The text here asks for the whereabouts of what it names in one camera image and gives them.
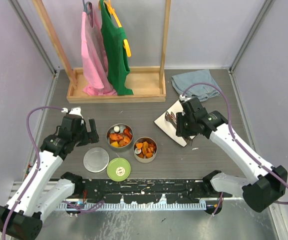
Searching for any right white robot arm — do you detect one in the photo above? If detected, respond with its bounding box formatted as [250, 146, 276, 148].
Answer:
[176, 96, 288, 213]

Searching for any red bacon piece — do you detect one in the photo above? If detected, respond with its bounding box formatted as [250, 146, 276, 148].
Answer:
[148, 143, 157, 153]

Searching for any pink shirt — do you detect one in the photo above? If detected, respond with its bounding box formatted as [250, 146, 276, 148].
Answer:
[81, 12, 117, 96]

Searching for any red food piece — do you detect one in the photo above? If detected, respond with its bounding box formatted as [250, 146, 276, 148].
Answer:
[123, 128, 132, 139]

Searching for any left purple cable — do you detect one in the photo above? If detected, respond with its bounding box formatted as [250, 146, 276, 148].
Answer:
[0, 106, 105, 238]

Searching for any small sushi roll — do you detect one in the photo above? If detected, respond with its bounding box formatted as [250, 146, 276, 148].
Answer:
[134, 148, 142, 155]

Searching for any large round steel tin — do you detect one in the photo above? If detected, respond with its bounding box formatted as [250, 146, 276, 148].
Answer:
[106, 123, 134, 151]

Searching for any orange fried food piece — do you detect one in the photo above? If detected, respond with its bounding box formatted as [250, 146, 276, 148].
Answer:
[136, 142, 143, 149]

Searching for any yellow food piece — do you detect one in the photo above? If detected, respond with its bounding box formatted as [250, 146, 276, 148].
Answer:
[111, 141, 119, 148]

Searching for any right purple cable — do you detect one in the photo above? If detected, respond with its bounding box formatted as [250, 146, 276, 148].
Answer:
[181, 82, 288, 216]

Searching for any white square plate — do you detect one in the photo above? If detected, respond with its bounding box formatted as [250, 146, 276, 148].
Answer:
[154, 100, 196, 147]

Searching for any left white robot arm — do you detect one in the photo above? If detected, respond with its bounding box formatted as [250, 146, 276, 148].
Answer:
[0, 114, 99, 240]

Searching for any small steel bowl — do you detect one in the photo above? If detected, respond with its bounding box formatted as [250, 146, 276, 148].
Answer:
[133, 137, 158, 164]

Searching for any green round lid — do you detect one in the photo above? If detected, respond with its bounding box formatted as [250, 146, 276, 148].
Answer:
[106, 157, 131, 182]

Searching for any yellow clothes hanger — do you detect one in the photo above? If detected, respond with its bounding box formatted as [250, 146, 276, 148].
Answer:
[98, 0, 132, 57]

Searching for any white cable duct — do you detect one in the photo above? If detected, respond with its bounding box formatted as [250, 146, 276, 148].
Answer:
[55, 199, 207, 211]

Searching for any round steel lid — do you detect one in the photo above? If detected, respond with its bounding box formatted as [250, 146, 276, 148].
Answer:
[83, 147, 110, 173]

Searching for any purple cable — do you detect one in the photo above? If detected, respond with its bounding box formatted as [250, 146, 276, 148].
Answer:
[0, 106, 105, 238]
[181, 82, 288, 216]

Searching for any grey clothes hanger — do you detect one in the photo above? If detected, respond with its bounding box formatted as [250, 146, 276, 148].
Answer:
[82, 0, 94, 27]

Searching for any wooden clothes rack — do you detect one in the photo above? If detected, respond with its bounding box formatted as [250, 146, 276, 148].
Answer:
[33, 0, 171, 104]

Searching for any folded blue towel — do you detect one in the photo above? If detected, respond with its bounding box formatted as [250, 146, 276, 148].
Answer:
[171, 69, 221, 102]

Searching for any green shirt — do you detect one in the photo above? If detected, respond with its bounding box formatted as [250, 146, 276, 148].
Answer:
[101, 2, 134, 96]

